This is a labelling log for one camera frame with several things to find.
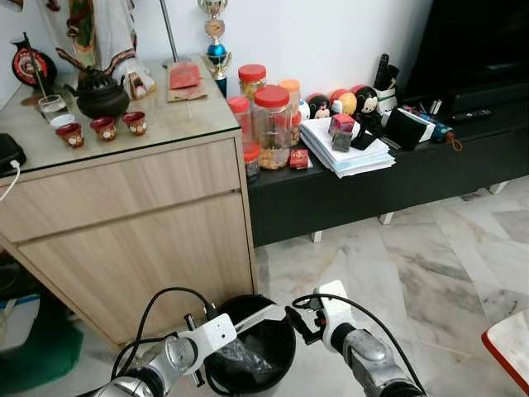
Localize light wooden cabinet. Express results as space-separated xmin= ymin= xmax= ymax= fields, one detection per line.
xmin=0 ymin=56 xmax=259 ymax=345

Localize small red box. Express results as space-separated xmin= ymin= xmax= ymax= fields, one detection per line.
xmin=288 ymin=149 xmax=312 ymax=170

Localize red packet on wooden stand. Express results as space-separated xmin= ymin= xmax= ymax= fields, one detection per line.
xmin=165 ymin=60 xmax=209 ymax=103

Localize green cloth mat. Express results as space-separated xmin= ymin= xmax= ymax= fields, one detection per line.
xmin=0 ymin=308 xmax=84 ymax=395

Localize white holder with black remotes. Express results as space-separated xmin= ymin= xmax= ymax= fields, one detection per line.
xmin=373 ymin=53 xmax=401 ymax=112

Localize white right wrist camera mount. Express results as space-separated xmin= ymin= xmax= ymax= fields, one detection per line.
xmin=316 ymin=280 xmax=355 ymax=349

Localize black incense burner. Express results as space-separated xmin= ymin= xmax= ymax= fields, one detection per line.
xmin=64 ymin=69 xmax=131 ymax=120

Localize black remote control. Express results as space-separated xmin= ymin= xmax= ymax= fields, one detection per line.
xmin=450 ymin=109 xmax=493 ymax=124

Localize black round rubbish bin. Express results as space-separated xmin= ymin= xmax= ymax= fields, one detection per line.
xmin=202 ymin=293 xmax=298 ymax=395

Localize black flat device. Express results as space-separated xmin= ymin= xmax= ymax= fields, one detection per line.
xmin=0 ymin=132 xmax=26 ymax=179

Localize black low tv bench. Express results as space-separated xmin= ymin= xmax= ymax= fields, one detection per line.
xmin=246 ymin=89 xmax=529 ymax=246

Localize red lid clear box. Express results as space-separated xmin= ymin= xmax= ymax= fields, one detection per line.
xmin=328 ymin=113 xmax=357 ymax=153

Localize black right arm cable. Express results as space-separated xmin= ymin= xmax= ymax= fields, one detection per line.
xmin=291 ymin=292 xmax=425 ymax=395

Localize robed deity statue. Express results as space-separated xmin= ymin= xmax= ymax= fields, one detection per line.
xmin=40 ymin=0 xmax=156 ymax=100

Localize black television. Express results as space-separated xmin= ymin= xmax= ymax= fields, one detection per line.
xmin=403 ymin=0 xmax=529 ymax=102

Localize round orange red toy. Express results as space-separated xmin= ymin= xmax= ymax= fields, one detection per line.
xmin=329 ymin=88 xmax=359 ymax=117

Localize small red ceramic cup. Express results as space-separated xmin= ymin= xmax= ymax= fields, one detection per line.
xmin=56 ymin=122 xmax=85 ymax=150
xmin=90 ymin=117 xmax=118 ymax=142
xmin=122 ymin=112 xmax=148 ymax=137

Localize gold and blue trophy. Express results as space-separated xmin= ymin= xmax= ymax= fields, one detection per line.
xmin=197 ymin=0 xmax=233 ymax=97

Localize orange lid plastic jar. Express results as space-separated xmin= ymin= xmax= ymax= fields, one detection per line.
xmin=279 ymin=79 xmax=303 ymax=148

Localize large black mouse toy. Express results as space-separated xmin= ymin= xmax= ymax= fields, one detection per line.
xmin=352 ymin=84 xmax=383 ymax=132

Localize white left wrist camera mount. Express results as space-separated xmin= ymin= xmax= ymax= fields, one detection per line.
xmin=177 ymin=301 xmax=287 ymax=366

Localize small dark red lid jar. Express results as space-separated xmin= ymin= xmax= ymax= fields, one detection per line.
xmin=242 ymin=144 xmax=262 ymax=183

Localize black phone stand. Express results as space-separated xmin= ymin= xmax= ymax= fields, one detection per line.
xmin=350 ymin=124 xmax=384 ymax=151

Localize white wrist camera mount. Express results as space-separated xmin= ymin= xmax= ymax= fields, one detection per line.
xmin=177 ymin=301 xmax=287 ymax=366
xmin=316 ymin=280 xmax=355 ymax=349

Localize clear plastic wrapper trash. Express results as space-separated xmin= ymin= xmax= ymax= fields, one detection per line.
xmin=218 ymin=335 xmax=279 ymax=383

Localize marble table with red edge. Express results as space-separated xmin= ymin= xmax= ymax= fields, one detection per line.
xmin=482 ymin=309 xmax=529 ymax=395

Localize slim red lid jar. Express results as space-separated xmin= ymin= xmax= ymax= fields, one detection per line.
xmin=226 ymin=96 xmax=254 ymax=158

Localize large red lid snack jar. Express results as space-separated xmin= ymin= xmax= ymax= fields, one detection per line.
xmin=253 ymin=84 xmax=292 ymax=171

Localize thin metal pole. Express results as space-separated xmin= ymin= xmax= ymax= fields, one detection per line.
xmin=159 ymin=0 xmax=180 ymax=64

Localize red lid jar yellow snacks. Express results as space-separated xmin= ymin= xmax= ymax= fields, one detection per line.
xmin=238 ymin=64 xmax=268 ymax=100

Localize white paper stack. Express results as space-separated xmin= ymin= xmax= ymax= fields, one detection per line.
xmin=299 ymin=117 xmax=397 ymax=179

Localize clear drinking glass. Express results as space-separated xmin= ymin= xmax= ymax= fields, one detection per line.
xmin=38 ymin=94 xmax=69 ymax=120

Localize white charging cable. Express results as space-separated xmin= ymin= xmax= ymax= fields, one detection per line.
xmin=0 ymin=160 xmax=21 ymax=204

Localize round red black ornament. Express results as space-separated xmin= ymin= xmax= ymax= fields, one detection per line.
xmin=10 ymin=33 xmax=59 ymax=92

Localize small black mouse toy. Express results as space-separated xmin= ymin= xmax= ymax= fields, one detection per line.
xmin=306 ymin=93 xmax=332 ymax=122

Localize black wallet case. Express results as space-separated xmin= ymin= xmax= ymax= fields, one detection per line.
xmin=384 ymin=108 xmax=436 ymax=152

